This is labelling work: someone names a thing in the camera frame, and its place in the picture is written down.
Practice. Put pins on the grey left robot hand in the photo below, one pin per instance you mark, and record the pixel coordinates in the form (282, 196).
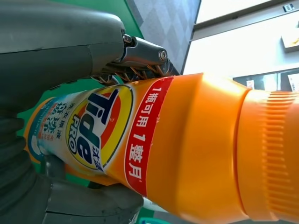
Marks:
(53, 46)

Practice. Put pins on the orange detergent bottle clear cap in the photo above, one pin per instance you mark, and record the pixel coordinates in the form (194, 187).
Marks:
(186, 139)

